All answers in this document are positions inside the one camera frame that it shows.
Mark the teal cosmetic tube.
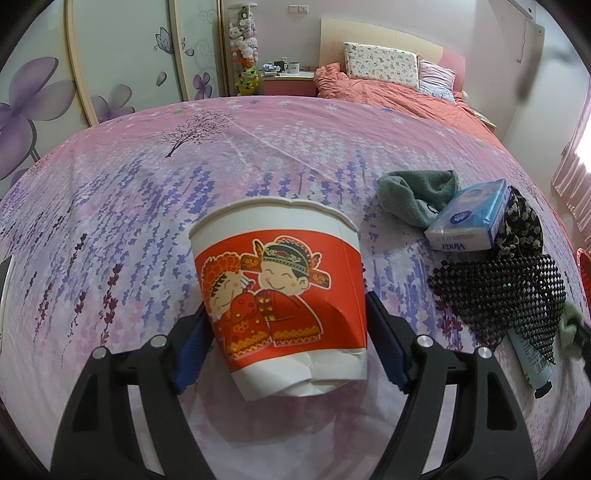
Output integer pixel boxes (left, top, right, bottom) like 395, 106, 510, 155
507, 329, 552, 399

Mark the black mesh net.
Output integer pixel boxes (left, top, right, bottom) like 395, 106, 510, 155
428, 254, 566, 364

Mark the black daisy print cloth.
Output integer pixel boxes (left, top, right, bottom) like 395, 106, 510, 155
494, 186, 544, 258

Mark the blue tissue pack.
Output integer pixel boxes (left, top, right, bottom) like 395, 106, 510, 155
425, 179, 510, 252

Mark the red cartoon paper bucket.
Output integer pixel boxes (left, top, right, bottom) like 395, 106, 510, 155
188, 197, 368, 401

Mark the green terry sock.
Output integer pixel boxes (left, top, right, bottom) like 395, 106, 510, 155
377, 170, 459, 231

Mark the white smartphone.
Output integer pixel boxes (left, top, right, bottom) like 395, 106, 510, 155
0, 256, 14, 342

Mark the orange plastic laundry basket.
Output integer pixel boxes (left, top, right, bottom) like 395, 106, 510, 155
575, 248, 591, 299

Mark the pink curtain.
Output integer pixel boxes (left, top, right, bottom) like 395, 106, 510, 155
552, 87, 590, 223

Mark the right bedside table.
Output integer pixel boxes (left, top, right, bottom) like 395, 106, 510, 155
473, 110, 497, 133

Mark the coral orange duvet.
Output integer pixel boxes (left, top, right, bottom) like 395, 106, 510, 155
314, 63, 504, 149

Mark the pink striped pillow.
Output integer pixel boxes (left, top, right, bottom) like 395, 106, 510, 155
418, 56, 456, 104

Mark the floral sliding wardrobe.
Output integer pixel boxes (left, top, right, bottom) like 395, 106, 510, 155
1, 1, 225, 193

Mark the floral white pillow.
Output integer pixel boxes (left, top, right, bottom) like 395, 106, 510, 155
344, 42, 419, 91

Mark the pink nightstand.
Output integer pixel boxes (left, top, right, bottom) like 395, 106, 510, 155
262, 71, 318, 97

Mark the white mug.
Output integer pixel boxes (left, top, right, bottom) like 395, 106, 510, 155
287, 61, 301, 74

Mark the plush toy column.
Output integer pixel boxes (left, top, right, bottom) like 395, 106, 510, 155
228, 3, 259, 96

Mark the cream pink headboard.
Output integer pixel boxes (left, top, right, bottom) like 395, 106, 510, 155
320, 18, 466, 91

